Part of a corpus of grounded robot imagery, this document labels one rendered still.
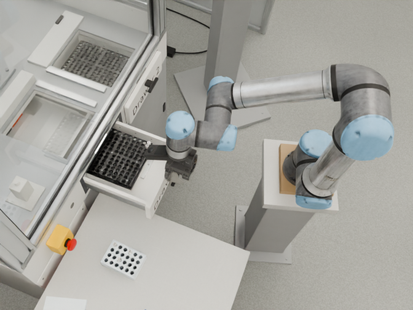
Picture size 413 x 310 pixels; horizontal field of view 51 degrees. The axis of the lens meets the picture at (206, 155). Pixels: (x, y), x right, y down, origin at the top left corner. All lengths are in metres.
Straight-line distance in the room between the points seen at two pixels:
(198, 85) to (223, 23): 0.64
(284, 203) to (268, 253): 0.75
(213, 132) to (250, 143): 1.45
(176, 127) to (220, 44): 1.24
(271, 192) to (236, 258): 0.28
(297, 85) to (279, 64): 1.84
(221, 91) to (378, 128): 0.43
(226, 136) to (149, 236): 0.54
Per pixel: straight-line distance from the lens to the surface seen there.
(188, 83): 2.76
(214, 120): 1.18
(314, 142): 1.47
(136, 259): 1.49
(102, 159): 1.52
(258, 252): 2.34
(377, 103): 1.08
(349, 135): 1.05
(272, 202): 1.63
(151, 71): 1.69
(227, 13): 2.19
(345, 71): 1.15
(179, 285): 1.50
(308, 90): 1.16
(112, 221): 1.57
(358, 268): 2.49
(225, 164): 2.52
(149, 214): 1.45
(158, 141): 1.56
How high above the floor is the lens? 2.23
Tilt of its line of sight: 62 degrees down
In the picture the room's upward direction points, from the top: 9 degrees clockwise
